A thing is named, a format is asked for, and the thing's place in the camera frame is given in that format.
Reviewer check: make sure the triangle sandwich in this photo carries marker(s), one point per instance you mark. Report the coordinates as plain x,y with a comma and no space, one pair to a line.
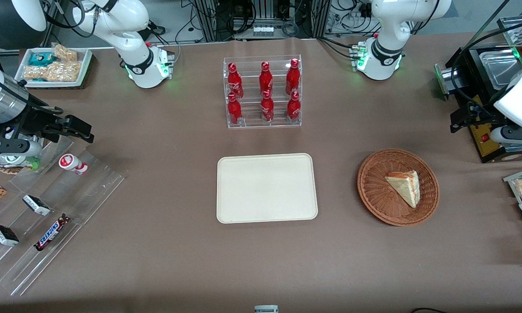
404,187

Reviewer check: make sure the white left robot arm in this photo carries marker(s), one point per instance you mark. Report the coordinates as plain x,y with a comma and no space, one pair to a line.
383,48

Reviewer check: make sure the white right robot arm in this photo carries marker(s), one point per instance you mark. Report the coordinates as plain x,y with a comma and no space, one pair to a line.
135,65

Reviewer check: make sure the white rectangular snack tray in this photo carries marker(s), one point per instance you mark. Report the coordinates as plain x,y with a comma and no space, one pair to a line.
86,65

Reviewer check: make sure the grey bread tray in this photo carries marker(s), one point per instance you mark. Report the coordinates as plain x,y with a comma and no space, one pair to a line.
511,182

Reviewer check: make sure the round brown wicker basket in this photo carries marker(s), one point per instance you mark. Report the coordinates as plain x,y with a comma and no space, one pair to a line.
374,191

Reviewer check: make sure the cream plastic tray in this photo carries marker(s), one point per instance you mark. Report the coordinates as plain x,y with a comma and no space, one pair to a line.
265,187

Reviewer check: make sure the small white red yogurt bottle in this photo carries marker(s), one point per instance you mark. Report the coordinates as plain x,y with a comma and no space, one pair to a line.
71,163

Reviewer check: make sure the silver cylinder green light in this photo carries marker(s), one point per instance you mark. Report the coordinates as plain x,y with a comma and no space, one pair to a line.
446,80

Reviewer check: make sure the steel pan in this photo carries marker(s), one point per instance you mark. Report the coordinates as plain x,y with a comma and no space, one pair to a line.
500,65

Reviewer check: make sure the black appliance yellow panel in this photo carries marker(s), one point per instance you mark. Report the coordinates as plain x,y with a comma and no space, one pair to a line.
489,152

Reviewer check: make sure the large rice cracker packet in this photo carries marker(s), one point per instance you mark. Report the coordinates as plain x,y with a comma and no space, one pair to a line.
58,71

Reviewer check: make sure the green white cup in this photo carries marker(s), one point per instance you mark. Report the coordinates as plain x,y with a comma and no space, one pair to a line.
24,163

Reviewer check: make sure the small wicker coaster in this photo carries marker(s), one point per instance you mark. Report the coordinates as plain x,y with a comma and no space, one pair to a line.
6,170

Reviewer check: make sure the teal snack packet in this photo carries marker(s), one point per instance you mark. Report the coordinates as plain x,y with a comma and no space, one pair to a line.
41,59

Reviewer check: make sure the clear acrylic stepped display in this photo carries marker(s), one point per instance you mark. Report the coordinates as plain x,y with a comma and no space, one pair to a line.
69,200

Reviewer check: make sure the small rice cracker packet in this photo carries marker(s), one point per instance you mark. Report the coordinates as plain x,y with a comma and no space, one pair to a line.
65,53

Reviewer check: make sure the black white chocolate bar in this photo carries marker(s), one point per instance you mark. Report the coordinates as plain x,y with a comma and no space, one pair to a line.
36,205
4,235

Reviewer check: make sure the snickers bar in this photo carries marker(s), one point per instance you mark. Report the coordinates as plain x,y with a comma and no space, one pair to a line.
51,233

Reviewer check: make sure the red cola bottle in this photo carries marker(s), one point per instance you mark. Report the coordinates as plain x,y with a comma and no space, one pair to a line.
267,108
234,82
293,108
265,80
292,78
234,111

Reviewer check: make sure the clear acrylic bottle rack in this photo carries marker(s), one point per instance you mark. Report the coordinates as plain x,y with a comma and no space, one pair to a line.
250,121

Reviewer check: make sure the white power strip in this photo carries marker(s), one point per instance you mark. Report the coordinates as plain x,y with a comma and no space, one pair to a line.
263,31

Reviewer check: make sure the white label tag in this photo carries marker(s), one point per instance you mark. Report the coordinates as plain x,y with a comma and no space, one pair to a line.
266,309

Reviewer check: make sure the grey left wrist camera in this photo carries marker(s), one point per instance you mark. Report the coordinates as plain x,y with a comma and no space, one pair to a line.
515,134

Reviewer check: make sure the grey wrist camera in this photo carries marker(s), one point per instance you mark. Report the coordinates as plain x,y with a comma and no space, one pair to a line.
19,148
515,134

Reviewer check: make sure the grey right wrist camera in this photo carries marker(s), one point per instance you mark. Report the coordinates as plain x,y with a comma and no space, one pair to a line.
19,148

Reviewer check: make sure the aluminium frame control rack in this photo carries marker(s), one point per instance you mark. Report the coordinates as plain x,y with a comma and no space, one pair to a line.
226,17

